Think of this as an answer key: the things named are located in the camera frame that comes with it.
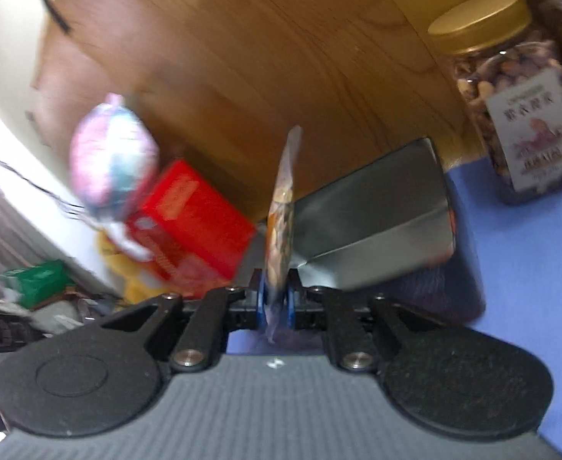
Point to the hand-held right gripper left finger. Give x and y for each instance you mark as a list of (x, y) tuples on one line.
[(260, 299)]

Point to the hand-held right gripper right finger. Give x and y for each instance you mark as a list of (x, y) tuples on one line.
[(290, 303)]

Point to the orange snack packet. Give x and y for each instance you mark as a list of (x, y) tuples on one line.
[(281, 230)]

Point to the black tin box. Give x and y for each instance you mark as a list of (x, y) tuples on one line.
[(372, 220)]

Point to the green cardboard box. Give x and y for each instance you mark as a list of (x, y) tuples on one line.
[(36, 280)]

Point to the red gift box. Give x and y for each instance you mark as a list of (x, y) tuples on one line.
[(189, 230)]

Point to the yellow plush duck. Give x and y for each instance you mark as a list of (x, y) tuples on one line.
[(134, 282)]

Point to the pink and blue plush toy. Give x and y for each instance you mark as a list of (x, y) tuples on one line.
[(113, 158)]

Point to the blue printed bedsheet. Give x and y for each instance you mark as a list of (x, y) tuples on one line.
[(525, 273)]

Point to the wooden headboard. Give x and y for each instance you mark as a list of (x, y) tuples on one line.
[(261, 57)]

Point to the gold-lid nut jar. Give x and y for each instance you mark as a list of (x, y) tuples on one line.
[(511, 105)]

